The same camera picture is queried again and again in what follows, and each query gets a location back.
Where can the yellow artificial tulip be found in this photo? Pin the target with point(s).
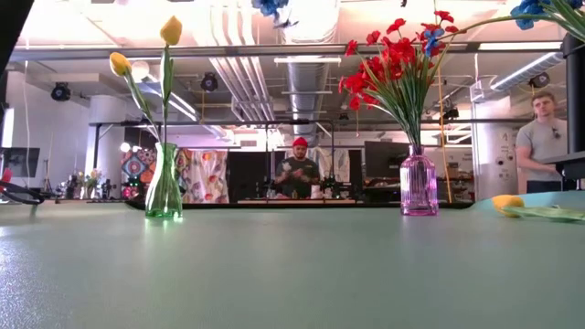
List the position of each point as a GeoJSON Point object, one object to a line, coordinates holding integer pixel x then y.
{"type": "Point", "coordinates": [507, 202]}
{"type": "Point", "coordinates": [120, 63]}
{"type": "Point", "coordinates": [171, 29]}

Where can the black background robot arm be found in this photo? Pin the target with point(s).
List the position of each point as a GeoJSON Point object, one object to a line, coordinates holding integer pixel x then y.
{"type": "Point", "coordinates": [71, 185]}
{"type": "Point", "coordinates": [330, 185]}

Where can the purple glass vase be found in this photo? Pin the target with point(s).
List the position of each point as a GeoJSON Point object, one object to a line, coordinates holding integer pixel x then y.
{"type": "Point", "coordinates": [418, 183]}

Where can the green glass vase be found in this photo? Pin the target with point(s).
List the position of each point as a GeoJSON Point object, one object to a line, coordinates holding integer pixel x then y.
{"type": "Point", "coordinates": [163, 196]}

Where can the person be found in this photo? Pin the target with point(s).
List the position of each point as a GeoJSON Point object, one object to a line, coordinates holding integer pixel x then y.
{"type": "Point", "coordinates": [298, 176]}
{"type": "Point", "coordinates": [541, 137]}

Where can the black monitor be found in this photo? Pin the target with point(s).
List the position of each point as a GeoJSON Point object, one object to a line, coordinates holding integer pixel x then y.
{"type": "Point", "coordinates": [381, 160]}

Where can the floral curtain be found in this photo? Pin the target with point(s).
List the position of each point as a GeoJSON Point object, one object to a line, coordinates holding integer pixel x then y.
{"type": "Point", "coordinates": [201, 176]}

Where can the white ceiling light bar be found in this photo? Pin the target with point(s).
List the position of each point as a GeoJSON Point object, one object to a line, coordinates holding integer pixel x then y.
{"type": "Point", "coordinates": [306, 60]}

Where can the black ceiling spot lamp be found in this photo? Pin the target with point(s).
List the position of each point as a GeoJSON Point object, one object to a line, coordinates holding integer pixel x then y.
{"type": "Point", "coordinates": [539, 80]}
{"type": "Point", "coordinates": [209, 82]}
{"type": "Point", "coordinates": [60, 92]}

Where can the green table mat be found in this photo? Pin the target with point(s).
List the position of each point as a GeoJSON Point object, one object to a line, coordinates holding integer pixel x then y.
{"type": "Point", "coordinates": [292, 283]}

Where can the colourful patterned cloth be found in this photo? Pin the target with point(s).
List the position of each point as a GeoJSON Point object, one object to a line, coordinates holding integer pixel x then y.
{"type": "Point", "coordinates": [137, 166]}

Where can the white ceiling pipe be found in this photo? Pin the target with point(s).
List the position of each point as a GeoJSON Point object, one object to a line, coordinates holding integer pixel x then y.
{"type": "Point", "coordinates": [525, 71]}

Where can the small red tag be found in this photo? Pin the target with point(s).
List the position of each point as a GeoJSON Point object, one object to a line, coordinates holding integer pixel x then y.
{"type": "Point", "coordinates": [6, 176]}

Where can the black metal rack frame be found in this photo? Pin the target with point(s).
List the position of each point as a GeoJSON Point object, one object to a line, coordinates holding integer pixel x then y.
{"type": "Point", "coordinates": [228, 122]}

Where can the silver ceiling duct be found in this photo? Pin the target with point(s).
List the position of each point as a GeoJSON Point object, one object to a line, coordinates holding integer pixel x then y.
{"type": "Point", "coordinates": [306, 82]}

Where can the dark wall screen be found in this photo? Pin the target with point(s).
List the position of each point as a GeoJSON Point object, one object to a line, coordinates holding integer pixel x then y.
{"type": "Point", "coordinates": [23, 162]}

